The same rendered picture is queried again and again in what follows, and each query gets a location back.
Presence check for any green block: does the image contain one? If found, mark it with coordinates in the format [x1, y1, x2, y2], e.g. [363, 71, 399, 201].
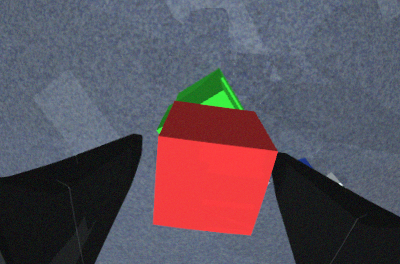
[157, 75, 240, 133]
[176, 69, 244, 110]

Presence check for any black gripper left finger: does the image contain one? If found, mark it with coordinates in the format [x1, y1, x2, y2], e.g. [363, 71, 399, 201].
[0, 134, 143, 264]

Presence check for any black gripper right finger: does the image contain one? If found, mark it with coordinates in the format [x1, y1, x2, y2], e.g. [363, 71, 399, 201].
[272, 153, 400, 264]

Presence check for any red block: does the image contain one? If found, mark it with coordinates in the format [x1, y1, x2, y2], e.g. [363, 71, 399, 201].
[153, 101, 279, 235]

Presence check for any blue block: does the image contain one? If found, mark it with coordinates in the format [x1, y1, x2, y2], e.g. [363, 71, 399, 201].
[297, 158, 311, 167]

